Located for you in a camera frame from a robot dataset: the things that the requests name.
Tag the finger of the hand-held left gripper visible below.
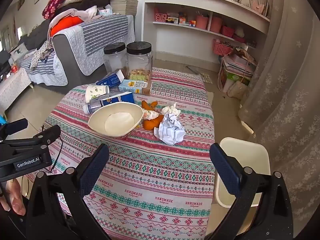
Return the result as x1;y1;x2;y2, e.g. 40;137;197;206
0;118;28;140
0;124;62;156

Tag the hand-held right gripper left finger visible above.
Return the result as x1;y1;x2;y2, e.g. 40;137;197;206
25;143;110;240

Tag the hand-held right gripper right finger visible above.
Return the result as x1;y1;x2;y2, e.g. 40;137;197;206
205;142;294;240

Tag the leaf print paper cup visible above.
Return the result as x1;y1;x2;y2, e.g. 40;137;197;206
85;84;110;104

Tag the person's left hand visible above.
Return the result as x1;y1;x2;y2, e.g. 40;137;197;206
0;179;27;217

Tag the white plastic chair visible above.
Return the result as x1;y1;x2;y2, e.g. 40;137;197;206
214;137;271;208

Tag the white lace covered bench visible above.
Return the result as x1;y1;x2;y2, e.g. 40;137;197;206
0;67;34;110

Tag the cream paper bowl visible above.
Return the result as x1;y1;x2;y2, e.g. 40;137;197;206
87;102;144;138

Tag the patterned woven tablecloth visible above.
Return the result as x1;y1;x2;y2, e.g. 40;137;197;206
24;67;216;240

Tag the striped quilt on sofa seat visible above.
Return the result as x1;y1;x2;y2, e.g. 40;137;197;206
19;47;68;87

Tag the crushed clear plastic bottle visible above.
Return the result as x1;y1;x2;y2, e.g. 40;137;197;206
83;91;136;115

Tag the crumpled white paper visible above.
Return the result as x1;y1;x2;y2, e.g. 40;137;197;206
154;112;186;146

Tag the large orange peel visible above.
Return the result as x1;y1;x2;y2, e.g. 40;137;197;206
142;115;165;130

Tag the crumpled tissue ball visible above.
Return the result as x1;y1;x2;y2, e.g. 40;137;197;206
142;110;159;120
161;102;181;117

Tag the dinosaur print pillow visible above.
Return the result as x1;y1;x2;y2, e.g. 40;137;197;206
10;42;28;60

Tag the floral patterned cloth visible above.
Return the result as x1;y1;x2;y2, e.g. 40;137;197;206
29;40;54;70

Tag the grey sofa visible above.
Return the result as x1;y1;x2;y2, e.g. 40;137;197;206
19;15;135;95

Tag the beige tote bag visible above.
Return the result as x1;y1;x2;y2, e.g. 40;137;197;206
227;80;248;99

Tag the dark blue cardboard box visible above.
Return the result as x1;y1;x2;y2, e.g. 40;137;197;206
95;69;125;88

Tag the small orange peel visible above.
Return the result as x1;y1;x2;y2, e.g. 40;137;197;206
141;100;158;112

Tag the light blue milk carton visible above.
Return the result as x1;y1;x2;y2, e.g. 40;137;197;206
118;79;152;96

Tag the clear jar with dark snacks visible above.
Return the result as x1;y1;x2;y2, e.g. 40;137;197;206
103;42;127;77

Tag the white lace curtain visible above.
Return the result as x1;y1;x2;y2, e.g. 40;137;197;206
237;0;320;230

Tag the cardboard box of papers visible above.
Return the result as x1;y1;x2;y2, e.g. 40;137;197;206
217;47;258;90

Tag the striped quilt on sofa armrest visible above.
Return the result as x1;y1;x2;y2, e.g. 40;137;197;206
52;14;135;77

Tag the orange cloth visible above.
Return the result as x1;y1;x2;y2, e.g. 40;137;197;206
50;17;83;37

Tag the clear jar with pale crackers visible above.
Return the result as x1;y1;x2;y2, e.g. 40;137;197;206
126;41;153;82

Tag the pink slotted basket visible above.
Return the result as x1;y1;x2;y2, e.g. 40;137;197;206
213;39;233;55

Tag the pink and white garment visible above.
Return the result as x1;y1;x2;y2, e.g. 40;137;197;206
47;5;104;29

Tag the tissue box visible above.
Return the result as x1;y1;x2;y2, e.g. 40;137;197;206
96;5;114;17

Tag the pink woven basket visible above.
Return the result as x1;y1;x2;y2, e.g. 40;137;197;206
220;25;235;38

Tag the pink bucket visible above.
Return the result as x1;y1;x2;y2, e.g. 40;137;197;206
210;16;223;33
195;15;209;30

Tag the pink perforated basket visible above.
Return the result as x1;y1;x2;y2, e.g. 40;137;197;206
155;12;170;23

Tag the row of books on shelf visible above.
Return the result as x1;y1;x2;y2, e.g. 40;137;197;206
249;0;270;17

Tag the white shelf unit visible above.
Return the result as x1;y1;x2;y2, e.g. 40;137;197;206
139;0;271;65

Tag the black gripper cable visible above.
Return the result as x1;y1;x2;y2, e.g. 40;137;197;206
41;125;63;173

